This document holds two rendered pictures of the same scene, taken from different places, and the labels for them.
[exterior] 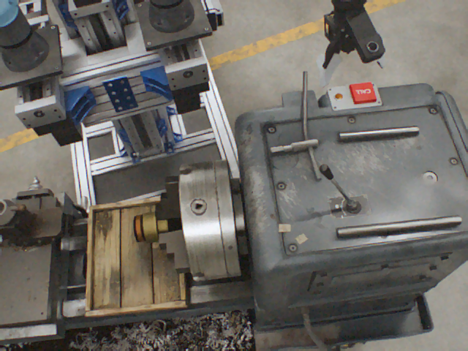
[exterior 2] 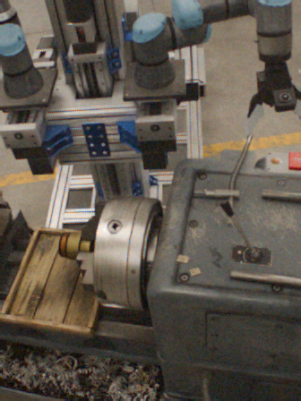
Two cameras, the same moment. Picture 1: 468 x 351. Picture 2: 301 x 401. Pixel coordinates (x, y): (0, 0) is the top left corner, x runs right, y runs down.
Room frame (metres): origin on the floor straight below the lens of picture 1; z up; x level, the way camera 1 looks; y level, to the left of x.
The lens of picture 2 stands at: (-0.24, -0.24, 2.20)
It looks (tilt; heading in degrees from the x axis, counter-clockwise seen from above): 49 degrees down; 18
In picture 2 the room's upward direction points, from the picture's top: 9 degrees counter-clockwise
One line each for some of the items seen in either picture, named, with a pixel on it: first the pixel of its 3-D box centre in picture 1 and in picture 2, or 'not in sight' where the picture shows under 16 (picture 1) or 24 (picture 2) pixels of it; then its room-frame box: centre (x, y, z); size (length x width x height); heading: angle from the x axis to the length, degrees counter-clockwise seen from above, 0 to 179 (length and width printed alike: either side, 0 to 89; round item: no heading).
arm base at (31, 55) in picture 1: (20, 43); (21, 75); (1.12, 0.64, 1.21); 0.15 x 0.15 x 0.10
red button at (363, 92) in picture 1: (363, 93); (299, 162); (0.72, -0.36, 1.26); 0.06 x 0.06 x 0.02; 1
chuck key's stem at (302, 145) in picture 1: (294, 147); (216, 193); (0.58, -0.15, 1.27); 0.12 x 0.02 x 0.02; 94
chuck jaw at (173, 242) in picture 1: (181, 254); (93, 274); (0.40, 0.16, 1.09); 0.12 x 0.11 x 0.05; 1
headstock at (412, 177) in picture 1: (350, 198); (272, 265); (0.52, -0.31, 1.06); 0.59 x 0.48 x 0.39; 91
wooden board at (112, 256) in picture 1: (135, 254); (62, 277); (0.49, 0.34, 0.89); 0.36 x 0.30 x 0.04; 1
